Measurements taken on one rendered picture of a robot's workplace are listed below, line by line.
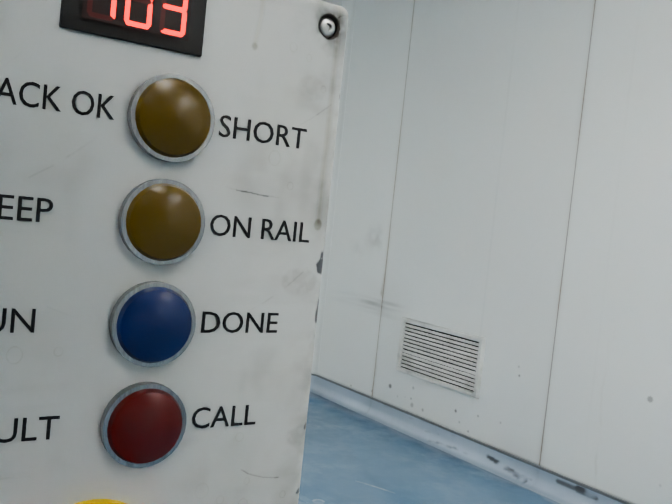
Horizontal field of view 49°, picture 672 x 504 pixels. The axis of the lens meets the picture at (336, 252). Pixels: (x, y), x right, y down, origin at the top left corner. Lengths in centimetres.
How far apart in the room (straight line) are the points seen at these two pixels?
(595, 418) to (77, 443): 313
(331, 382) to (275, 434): 431
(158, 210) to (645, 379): 301
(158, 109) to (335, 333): 433
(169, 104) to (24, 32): 5
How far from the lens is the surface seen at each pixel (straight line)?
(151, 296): 26
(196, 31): 27
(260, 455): 30
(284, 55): 29
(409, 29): 435
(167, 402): 27
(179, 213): 26
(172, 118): 26
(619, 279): 325
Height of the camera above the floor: 113
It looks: 3 degrees down
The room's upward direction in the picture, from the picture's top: 6 degrees clockwise
